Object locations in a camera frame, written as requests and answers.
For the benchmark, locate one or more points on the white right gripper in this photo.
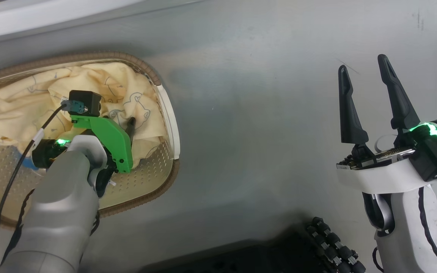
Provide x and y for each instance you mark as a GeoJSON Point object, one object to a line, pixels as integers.
{"type": "Point", "coordinates": [381, 178]}

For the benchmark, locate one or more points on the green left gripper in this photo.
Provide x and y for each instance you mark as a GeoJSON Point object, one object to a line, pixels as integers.
{"type": "Point", "coordinates": [114, 144]}

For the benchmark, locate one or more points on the blue garment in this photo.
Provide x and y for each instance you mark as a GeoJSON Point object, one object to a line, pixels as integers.
{"type": "Point", "coordinates": [29, 162]}

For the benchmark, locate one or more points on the yellow bear-print garment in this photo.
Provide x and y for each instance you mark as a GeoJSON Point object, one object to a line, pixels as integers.
{"type": "Point", "coordinates": [21, 98]}

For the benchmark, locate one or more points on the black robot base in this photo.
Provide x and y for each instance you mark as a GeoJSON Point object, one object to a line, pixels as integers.
{"type": "Point", "coordinates": [241, 258]}

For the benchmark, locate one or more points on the cream perforated laundry basket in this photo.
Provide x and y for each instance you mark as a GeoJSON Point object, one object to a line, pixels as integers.
{"type": "Point", "coordinates": [146, 178]}

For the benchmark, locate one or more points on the black roller wheel of base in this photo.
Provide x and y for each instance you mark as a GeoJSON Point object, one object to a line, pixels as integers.
{"type": "Point", "coordinates": [336, 246]}

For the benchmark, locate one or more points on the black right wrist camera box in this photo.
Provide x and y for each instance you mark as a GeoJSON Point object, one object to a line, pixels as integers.
{"type": "Point", "coordinates": [436, 159]}

